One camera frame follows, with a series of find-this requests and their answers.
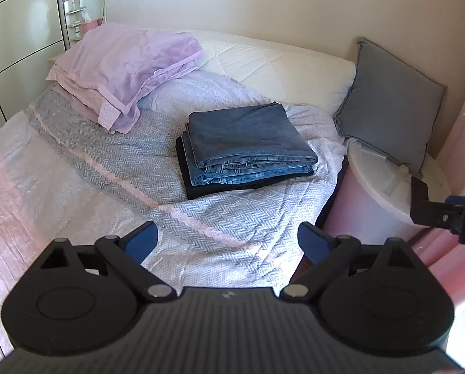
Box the pink container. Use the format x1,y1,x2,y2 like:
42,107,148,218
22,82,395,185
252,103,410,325
80,19,103,36

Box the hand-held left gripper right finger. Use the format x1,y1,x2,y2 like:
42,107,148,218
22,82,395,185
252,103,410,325
280,221,433,301

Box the white round bin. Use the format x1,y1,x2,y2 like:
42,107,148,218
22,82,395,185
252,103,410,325
322,138,451,246

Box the white wardrobe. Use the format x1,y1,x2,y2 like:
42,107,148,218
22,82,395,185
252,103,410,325
0,0,67,141

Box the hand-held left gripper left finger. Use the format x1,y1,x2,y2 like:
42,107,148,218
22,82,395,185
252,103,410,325
26,221,175,302

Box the white quilted bolster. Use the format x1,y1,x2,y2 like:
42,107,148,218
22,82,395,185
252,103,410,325
147,28,357,106

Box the blue denim jeans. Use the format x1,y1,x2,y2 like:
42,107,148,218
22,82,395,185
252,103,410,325
186,102,319,172

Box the small white wall shelf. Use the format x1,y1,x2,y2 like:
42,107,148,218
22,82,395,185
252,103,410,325
63,0,90,41

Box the pale pink pillow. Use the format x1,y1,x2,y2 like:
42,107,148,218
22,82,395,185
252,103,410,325
46,72,141,135

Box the pink curtain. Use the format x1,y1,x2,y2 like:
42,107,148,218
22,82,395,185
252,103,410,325
412,66,465,312

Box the folded pink blanket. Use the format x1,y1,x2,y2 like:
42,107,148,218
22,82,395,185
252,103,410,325
47,22,204,113

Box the pink and grey bed blanket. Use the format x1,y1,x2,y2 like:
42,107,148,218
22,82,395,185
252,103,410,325
0,71,348,363

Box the faded blue jeans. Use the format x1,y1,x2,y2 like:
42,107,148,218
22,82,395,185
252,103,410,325
176,132,315,187

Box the grey cushion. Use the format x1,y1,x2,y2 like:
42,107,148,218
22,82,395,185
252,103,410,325
333,38,448,178

